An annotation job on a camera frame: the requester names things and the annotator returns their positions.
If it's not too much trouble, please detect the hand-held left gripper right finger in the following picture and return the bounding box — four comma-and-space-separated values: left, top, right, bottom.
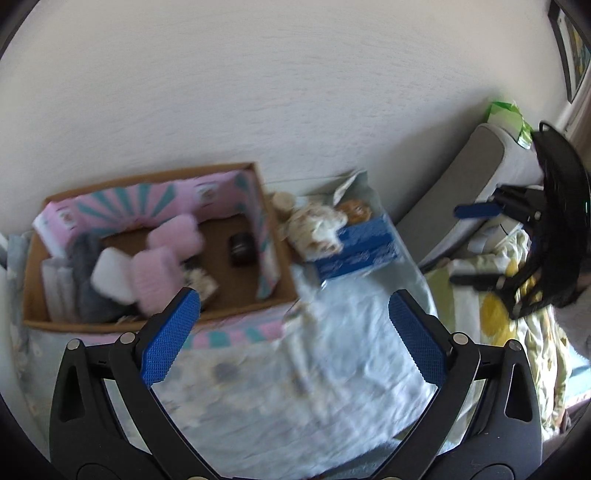
389, 289, 542, 480

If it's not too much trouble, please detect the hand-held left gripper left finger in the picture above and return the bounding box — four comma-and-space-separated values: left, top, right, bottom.
49, 287, 218, 480

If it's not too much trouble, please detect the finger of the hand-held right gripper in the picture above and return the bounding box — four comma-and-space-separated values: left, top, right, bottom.
454, 185, 543, 223
449, 271, 542, 320

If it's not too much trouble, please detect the pink fuzzy sock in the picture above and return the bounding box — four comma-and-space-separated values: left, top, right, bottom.
129, 247, 184, 317
147, 215, 206, 257

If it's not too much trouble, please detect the pink-lined cardboard box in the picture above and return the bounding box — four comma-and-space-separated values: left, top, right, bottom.
23, 161, 298, 352

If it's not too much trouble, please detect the black round jar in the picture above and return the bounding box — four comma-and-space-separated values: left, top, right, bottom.
229, 233, 256, 267

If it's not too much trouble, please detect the grey fuzzy cloth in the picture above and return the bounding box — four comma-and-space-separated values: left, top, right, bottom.
69, 233, 139, 321

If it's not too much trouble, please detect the grey pillow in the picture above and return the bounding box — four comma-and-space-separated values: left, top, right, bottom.
397, 122, 546, 267

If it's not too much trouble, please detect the yellow floral blanket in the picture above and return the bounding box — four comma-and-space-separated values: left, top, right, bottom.
425, 228, 573, 435

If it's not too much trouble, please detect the green wipes packet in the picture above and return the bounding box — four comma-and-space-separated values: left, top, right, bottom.
487, 100, 536, 148

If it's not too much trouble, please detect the light blue floral cloth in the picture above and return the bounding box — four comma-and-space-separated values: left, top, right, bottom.
9, 171, 439, 479

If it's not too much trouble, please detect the white brown-dotted cloth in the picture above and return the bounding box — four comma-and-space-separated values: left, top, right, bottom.
284, 203, 347, 259

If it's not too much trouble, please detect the beige round jar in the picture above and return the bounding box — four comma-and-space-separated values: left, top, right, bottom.
271, 191, 296, 214

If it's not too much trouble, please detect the dark picture frame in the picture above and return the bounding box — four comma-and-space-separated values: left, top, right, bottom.
547, 0, 591, 103

